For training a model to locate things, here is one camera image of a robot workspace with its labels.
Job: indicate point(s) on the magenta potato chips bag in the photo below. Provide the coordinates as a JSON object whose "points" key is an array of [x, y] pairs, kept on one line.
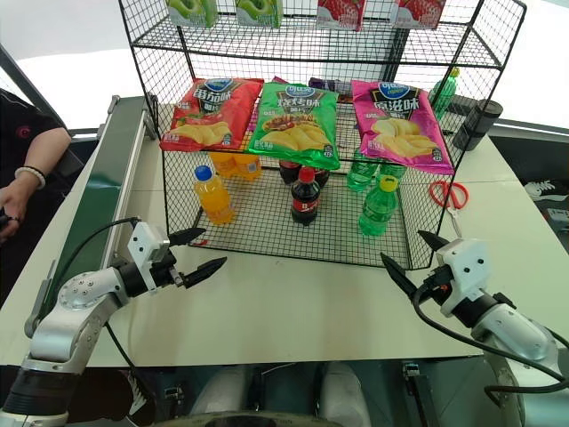
{"points": [[400, 129]]}

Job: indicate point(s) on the pale rounded robot leg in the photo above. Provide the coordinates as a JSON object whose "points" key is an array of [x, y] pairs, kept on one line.
{"points": [[344, 391]]}

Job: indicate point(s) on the dark purple snack packet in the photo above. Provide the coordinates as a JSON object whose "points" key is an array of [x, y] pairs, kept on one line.
{"points": [[326, 84]]}

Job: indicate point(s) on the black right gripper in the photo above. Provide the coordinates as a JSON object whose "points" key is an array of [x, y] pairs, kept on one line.
{"points": [[433, 282]]}

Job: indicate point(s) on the green conveyor belt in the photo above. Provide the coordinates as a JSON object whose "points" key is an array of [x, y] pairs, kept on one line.
{"points": [[104, 178]]}

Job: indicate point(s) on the green potato chips bag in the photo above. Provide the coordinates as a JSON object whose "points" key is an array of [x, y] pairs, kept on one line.
{"points": [[295, 124]]}

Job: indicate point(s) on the black tumbler cup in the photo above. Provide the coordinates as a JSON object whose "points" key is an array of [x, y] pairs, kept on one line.
{"points": [[478, 122]]}

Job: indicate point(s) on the green plastic bottle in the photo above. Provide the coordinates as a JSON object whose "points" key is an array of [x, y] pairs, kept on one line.
{"points": [[446, 93]]}

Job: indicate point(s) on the cola bottle red cap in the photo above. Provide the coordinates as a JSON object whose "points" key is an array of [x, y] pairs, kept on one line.
{"points": [[305, 200]]}

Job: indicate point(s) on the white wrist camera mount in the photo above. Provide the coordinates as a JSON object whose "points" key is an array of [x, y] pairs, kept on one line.
{"points": [[144, 244], [464, 271]]}

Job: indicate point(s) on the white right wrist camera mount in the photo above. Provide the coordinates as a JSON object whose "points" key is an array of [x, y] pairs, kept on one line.
{"points": [[464, 271]]}

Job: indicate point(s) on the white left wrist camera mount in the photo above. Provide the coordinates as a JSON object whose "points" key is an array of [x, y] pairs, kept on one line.
{"points": [[144, 244]]}

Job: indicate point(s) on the orange soda bottle blue cap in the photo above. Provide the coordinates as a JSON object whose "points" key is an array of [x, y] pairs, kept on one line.
{"points": [[214, 198]]}

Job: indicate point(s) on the red potato chips bag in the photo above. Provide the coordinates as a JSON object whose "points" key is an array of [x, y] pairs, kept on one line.
{"points": [[209, 115]]}

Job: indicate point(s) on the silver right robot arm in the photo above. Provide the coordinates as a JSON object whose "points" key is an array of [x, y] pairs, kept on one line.
{"points": [[511, 331]]}

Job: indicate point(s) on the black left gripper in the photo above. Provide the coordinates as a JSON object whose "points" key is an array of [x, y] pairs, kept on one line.
{"points": [[164, 273]]}

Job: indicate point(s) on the green soda bottle yellow cap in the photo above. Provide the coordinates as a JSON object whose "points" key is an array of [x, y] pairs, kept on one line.
{"points": [[377, 211]]}

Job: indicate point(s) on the person's black shirt torso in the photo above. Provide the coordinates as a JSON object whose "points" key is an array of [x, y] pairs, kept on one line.
{"points": [[20, 115]]}

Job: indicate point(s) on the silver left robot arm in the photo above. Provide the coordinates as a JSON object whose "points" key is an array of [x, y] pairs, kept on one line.
{"points": [[75, 307]]}

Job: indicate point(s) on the strawberry drink carton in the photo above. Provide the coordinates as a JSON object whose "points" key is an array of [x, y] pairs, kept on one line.
{"points": [[420, 12], [341, 13]]}

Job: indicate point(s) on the person's bare hand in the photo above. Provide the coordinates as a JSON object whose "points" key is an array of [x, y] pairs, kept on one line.
{"points": [[13, 207]]}

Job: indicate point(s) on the green apple drink carton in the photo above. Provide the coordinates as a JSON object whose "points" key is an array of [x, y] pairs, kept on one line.
{"points": [[260, 12], [191, 11]]}

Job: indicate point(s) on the person's bare forearm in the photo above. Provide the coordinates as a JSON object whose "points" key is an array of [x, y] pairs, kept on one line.
{"points": [[42, 149]]}

